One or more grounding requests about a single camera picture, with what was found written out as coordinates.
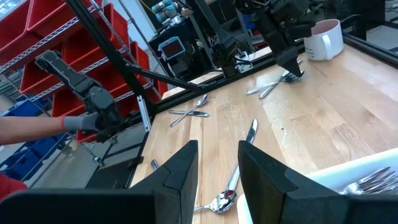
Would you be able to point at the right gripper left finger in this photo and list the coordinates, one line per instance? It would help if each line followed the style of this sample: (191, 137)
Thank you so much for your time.
(168, 199)

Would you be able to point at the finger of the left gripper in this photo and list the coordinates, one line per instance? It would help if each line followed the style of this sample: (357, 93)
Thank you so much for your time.
(292, 60)

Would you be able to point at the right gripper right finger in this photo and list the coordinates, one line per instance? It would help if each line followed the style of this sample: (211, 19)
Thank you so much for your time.
(273, 193)

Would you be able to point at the silver spoon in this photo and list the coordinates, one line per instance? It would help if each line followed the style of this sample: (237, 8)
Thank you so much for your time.
(253, 91)
(222, 200)
(202, 100)

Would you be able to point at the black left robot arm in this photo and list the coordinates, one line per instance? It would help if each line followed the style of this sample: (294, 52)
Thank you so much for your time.
(227, 46)

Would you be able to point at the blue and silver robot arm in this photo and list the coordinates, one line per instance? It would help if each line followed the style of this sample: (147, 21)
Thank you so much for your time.
(164, 6)

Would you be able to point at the person's forearm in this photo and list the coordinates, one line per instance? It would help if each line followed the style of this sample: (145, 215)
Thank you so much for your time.
(31, 129)

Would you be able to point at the white ceramic mug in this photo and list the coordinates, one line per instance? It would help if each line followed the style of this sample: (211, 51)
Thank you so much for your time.
(329, 40)

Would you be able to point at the white cutlery tray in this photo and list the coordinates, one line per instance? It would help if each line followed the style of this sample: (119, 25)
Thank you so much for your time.
(357, 169)

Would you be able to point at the black cart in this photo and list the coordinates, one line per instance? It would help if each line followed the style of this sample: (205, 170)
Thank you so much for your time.
(192, 62)

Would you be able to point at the person's hand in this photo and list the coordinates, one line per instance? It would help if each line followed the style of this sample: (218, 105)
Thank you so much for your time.
(81, 123)

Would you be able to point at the tablet with red screen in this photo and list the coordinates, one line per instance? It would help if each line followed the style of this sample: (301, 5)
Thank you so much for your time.
(171, 49)

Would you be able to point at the red storage bin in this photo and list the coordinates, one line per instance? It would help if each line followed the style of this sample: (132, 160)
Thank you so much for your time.
(53, 15)
(115, 28)
(65, 105)
(140, 59)
(12, 34)
(34, 81)

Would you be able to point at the blue storage bin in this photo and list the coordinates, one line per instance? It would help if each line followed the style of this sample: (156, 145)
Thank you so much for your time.
(18, 165)
(25, 109)

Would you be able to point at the person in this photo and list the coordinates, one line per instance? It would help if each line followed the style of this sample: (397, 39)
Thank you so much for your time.
(9, 186)

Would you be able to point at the silver metal bracket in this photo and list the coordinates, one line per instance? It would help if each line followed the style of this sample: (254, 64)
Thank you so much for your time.
(144, 115)

